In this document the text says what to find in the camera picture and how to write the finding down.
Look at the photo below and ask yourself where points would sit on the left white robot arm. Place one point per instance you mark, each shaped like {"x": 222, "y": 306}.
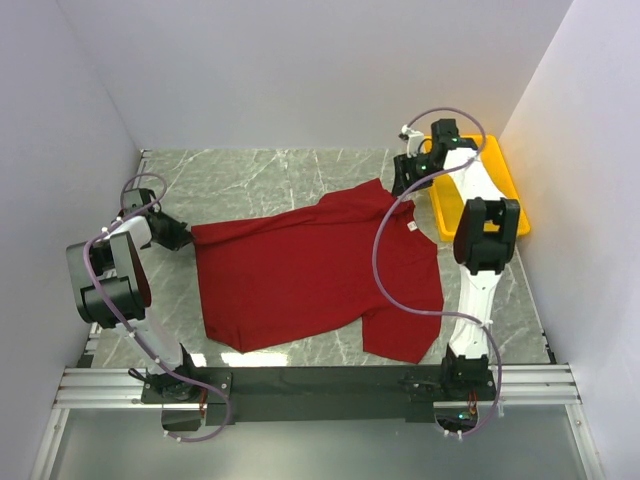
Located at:
{"x": 111, "y": 288}

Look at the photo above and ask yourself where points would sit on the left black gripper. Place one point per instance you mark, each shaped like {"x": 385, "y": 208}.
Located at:
{"x": 181, "y": 235}

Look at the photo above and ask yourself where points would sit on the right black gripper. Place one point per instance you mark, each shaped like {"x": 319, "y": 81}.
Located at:
{"x": 403, "y": 165}

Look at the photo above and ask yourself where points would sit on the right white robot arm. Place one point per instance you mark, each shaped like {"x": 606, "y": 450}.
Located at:
{"x": 483, "y": 245}

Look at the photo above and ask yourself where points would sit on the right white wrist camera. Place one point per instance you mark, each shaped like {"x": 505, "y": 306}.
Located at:
{"x": 415, "y": 141}

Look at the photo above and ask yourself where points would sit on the black base beam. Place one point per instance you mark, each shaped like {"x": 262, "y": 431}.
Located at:
{"x": 280, "y": 394}

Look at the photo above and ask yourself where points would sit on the red t shirt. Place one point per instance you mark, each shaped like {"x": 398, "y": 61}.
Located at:
{"x": 355, "y": 255}

